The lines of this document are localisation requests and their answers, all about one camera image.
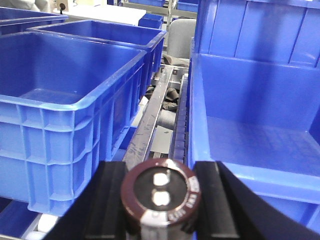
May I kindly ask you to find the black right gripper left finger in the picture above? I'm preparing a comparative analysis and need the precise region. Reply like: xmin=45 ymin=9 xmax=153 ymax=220
xmin=44 ymin=161 xmax=127 ymax=240

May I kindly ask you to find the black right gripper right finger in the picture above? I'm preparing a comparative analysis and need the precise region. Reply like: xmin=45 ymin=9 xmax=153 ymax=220
xmin=193 ymin=161 xmax=320 ymax=240

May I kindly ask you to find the brown cylindrical capacitor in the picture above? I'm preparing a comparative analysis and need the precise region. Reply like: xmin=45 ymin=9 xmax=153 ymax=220
xmin=120 ymin=158 xmax=202 ymax=240

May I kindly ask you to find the blue open-front bin right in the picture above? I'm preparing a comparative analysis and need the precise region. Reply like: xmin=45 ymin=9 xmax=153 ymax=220
xmin=188 ymin=46 xmax=320 ymax=232

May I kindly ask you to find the blue bin front left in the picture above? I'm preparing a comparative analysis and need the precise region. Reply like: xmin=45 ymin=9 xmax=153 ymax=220
xmin=0 ymin=31 xmax=146 ymax=216

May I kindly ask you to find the blue bin behind left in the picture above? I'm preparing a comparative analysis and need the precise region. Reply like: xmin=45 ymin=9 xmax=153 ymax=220
xmin=26 ymin=20 xmax=166 ymax=99

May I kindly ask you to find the blue stacked bin upper right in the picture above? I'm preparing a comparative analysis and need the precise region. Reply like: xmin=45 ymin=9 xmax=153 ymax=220
xmin=195 ymin=0 xmax=320 ymax=68

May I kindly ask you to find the grey office chair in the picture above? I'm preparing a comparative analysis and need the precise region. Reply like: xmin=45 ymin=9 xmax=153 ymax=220
xmin=167 ymin=19 xmax=197 ymax=59

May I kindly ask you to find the steel roller rail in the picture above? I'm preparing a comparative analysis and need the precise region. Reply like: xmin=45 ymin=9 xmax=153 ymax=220
xmin=122 ymin=65 xmax=174 ymax=170

